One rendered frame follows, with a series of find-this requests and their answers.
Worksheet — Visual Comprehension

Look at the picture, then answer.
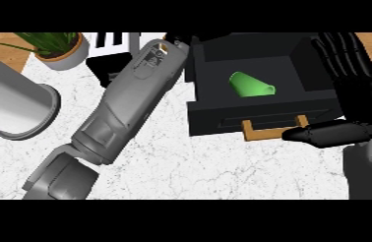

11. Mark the black drawer front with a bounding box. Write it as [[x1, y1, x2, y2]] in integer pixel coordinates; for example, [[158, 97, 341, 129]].
[[186, 93, 345, 138]]

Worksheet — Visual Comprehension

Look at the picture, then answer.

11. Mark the grey cylindrical container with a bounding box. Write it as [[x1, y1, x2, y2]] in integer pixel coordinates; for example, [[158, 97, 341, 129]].
[[0, 60, 63, 142]]

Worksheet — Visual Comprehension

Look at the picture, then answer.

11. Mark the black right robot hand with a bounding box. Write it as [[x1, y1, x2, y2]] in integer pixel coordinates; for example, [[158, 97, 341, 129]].
[[280, 31, 372, 150]]

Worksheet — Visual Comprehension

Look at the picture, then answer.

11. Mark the black open drawer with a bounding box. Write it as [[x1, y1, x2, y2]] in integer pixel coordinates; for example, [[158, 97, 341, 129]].
[[183, 31, 345, 138]]

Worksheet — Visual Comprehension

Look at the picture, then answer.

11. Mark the wooden drawer handle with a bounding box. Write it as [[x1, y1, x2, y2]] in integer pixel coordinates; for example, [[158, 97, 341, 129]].
[[240, 114, 311, 143]]

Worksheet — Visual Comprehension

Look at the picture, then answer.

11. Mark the green plant in grey pot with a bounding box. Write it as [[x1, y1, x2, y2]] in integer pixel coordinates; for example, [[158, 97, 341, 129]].
[[0, 31, 91, 72]]

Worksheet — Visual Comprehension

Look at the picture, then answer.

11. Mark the green cup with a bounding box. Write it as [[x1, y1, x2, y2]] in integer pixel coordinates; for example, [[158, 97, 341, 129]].
[[228, 71, 277, 98]]

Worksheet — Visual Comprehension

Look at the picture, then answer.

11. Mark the white slatted object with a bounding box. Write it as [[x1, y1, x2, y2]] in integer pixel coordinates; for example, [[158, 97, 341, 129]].
[[90, 31, 168, 59]]

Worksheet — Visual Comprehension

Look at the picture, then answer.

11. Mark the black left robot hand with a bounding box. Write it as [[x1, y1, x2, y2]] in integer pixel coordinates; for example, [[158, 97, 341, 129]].
[[163, 31, 234, 46]]

